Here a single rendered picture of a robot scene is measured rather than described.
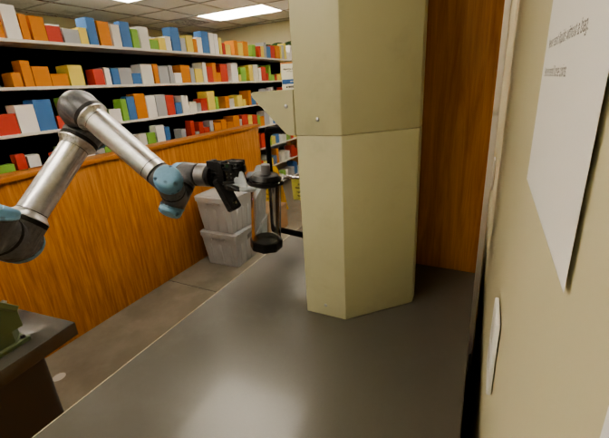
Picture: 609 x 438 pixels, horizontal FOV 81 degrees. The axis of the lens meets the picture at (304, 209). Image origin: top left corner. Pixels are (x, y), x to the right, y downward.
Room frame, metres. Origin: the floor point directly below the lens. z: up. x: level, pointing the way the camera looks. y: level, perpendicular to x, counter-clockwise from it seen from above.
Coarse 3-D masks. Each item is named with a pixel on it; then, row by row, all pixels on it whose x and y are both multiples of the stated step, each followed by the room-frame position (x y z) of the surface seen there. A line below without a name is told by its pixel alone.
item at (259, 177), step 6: (264, 168) 1.03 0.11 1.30; (258, 174) 1.04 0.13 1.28; (264, 174) 1.03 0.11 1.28; (270, 174) 1.04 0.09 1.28; (276, 174) 1.04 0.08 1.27; (252, 180) 1.02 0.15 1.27; (258, 180) 1.00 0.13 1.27; (264, 180) 1.00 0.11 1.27; (270, 180) 1.01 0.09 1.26; (276, 180) 1.02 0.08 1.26
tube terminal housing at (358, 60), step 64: (320, 0) 0.80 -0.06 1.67; (384, 0) 0.82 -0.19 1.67; (320, 64) 0.81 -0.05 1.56; (384, 64) 0.82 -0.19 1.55; (320, 128) 0.81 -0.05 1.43; (384, 128) 0.82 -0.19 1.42; (320, 192) 0.81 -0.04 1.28; (384, 192) 0.82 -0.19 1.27; (320, 256) 0.81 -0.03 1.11; (384, 256) 0.82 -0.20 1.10
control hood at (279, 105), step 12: (252, 96) 0.89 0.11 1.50; (264, 96) 0.87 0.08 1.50; (276, 96) 0.86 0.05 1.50; (288, 96) 0.84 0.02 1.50; (264, 108) 0.87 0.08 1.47; (276, 108) 0.86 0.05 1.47; (288, 108) 0.84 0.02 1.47; (276, 120) 0.86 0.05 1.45; (288, 120) 0.84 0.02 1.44; (288, 132) 0.84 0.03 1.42
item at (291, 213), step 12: (276, 144) 1.27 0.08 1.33; (288, 144) 1.24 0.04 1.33; (276, 156) 1.27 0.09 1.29; (288, 156) 1.24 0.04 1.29; (276, 168) 1.27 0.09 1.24; (288, 168) 1.24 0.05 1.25; (288, 180) 1.24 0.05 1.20; (288, 192) 1.25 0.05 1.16; (288, 204) 1.25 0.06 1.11; (300, 204) 1.22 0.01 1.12; (288, 216) 1.25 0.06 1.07; (300, 216) 1.22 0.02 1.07; (288, 228) 1.25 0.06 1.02; (300, 228) 1.22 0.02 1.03
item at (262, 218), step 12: (252, 192) 1.02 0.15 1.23; (264, 192) 1.00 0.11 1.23; (276, 192) 1.02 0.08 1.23; (252, 204) 1.02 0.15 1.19; (264, 204) 1.00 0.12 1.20; (276, 204) 1.02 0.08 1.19; (252, 216) 1.03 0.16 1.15; (264, 216) 1.00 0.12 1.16; (276, 216) 1.02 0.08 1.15; (252, 228) 1.03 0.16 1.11; (264, 228) 1.00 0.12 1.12; (276, 228) 1.02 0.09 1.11; (264, 240) 1.01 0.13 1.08; (276, 240) 1.02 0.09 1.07
